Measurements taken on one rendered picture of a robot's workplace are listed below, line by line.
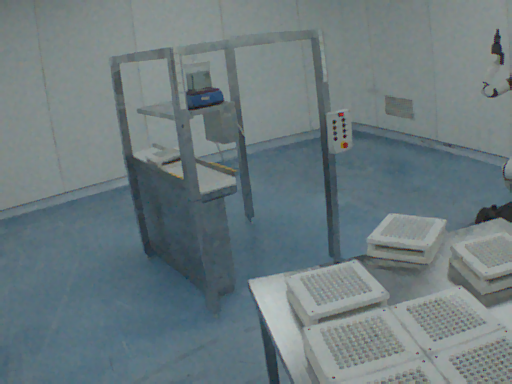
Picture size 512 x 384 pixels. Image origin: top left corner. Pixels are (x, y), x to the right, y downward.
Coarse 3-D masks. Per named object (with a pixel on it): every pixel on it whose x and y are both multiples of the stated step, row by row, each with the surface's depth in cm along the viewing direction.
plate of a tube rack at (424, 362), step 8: (416, 360) 103; (424, 360) 102; (392, 368) 102; (400, 368) 101; (408, 368) 101; (424, 368) 100; (432, 368) 99; (368, 376) 101; (376, 376) 100; (384, 376) 100; (432, 376) 96; (440, 376) 96
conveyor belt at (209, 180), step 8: (136, 152) 385; (144, 152) 381; (152, 152) 377; (168, 168) 324; (176, 168) 323; (200, 168) 316; (208, 168) 313; (200, 176) 298; (208, 176) 296; (216, 176) 294; (224, 176) 292; (200, 184) 283; (208, 184) 281; (216, 184) 282; (224, 184) 284; (232, 184) 287; (200, 192) 277; (208, 192) 280
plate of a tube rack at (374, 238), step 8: (392, 216) 184; (408, 216) 182; (416, 216) 181; (384, 224) 178; (424, 224) 173; (440, 224) 171; (376, 232) 173; (424, 232) 167; (432, 232) 166; (440, 232) 167; (368, 240) 169; (376, 240) 167; (384, 240) 166; (392, 240) 165; (400, 240) 164; (408, 240) 163; (416, 240) 162; (424, 240) 161; (432, 240) 160; (408, 248) 161; (416, 248) 159; (424, 248) 157
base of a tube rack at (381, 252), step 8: (440, 240) 169; (368, 248) 172; (376, 248) 171; (384, 248) 170; (392, 248) 169; (432, 248) 164; (376, 256) 169; (384, 256) 167; (392, 256) 166; (400, 256) 164; (408, 256) 162; (416, 256) 161; (432, 256) 160
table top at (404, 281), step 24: (456, 240) 172; (336, 264) 169; (384, 264) 164; (408, 264) 161; (432, 264) 158; (264, 288) 160; (384, 288) 149; (408, 288) 147; (432, 288) 144; (264, 312) 146; (288, 312) 144; (504, 312) 124; (288, 336) 132; (288, 360) 122
